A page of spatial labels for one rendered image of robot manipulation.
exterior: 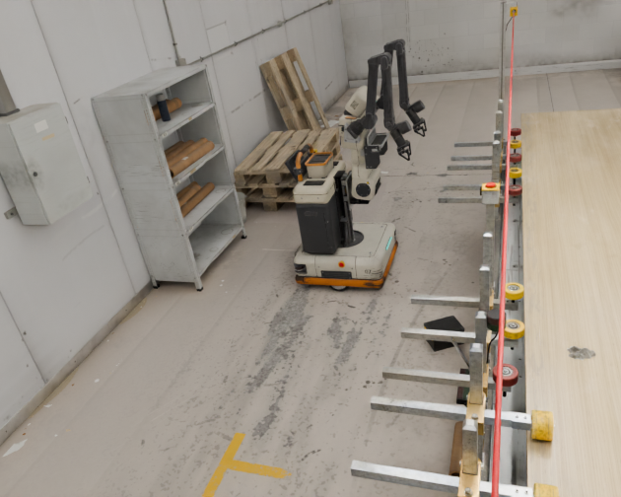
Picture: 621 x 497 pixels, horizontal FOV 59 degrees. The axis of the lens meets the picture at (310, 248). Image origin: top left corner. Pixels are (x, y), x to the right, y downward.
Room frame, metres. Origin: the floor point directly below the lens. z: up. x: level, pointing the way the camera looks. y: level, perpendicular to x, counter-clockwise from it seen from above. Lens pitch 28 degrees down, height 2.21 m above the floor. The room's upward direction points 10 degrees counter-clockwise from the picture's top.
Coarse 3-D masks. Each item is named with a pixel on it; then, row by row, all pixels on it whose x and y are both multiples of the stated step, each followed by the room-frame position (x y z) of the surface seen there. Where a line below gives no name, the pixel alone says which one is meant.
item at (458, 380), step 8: (384, 368) 1.52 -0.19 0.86; (392, 368) 1.51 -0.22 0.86; (400, 368) 1.50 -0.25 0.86; (384, 376) 1.50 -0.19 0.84; (392, 376) 1.49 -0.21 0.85; (400, 376) 1.48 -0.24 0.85; (408, 376) 1.46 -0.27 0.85; (416, 376) 1.45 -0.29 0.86; (424, 376) 1.44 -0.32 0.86; (432, 376) 1.44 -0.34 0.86; (440, 376) 1.43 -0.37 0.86; (448, 376) 1.42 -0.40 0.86; (456, 376) 1.42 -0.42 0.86; (464, 376) 1.41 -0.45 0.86; (440, 384) 1.42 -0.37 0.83; (448, 384) 1.41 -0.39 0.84; (456, 384) 1.40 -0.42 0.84; (464, 384) 1.39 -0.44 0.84; (488, 384) 1.36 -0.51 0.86
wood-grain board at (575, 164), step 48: (528, 144) 3.35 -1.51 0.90; (576, 144) 3.22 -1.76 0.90; (528, 192) 2.65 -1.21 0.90; (576, 192) 2.56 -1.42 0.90; (528, 240) 2.16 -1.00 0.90; (576, 240) 2.10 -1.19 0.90; (528, 288) 1.80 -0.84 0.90; (576, 288) 1.74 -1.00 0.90; (528, 336) 1.51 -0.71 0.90; (576, 336) 1.47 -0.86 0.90; (528, 384) 1.29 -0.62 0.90; (576, 384) 1.25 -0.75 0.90; (528, 432) 1.10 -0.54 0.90; (576, 432) 1.08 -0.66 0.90; (528, 480) 0.95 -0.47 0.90; (576, 480) 0.93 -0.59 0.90
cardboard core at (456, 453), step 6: (456, 426) 1.91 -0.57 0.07; (456, 432) 1.87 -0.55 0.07; (456, 438) 1.83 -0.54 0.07; (456, 444) 1.80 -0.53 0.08; (456, 450) 1.76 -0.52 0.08; (456, 456) 1.73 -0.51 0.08; (450, 462) 1.71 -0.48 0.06; (456, 462) 1.69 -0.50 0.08; (450, 468) 1.68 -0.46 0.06; (456, 468) 1.66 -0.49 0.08; (450, 474) 1.66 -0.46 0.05; (456, 474) 1.68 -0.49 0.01
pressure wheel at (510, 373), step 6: (504, 366) 1.38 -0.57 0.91; (510, 366) 1.37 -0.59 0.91; (504, 372) 1.35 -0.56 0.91; (510, 372) 1.35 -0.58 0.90; (516, 372) 1.34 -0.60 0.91; (504, 378) 1.32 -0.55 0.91; (510, 378) 1.32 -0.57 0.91; (516, 378) 1.32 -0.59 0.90; (504, 384) 1.32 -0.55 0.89; (510, 384) 1.32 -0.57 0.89; (504, 396) 1.35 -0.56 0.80
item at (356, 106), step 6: (360, 90) 3.52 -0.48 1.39; (366, 90) 3.57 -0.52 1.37; (354, 96) 3.48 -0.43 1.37; (360, 96) 3.46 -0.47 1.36; (366, 96) 3.48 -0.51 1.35; (378, 96) 3.60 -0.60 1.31; (348, 102) 3.50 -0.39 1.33; (354, 102) 3.47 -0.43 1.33; (360, 102) 3.46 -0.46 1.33; (366, 102) 3.45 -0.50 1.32; (348, 108) 3.49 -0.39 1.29; (354, 108) 3.48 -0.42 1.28; (360, 108) 3.46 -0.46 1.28; (354, 114) 3.48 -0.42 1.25; (360, 114) 3.46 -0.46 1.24
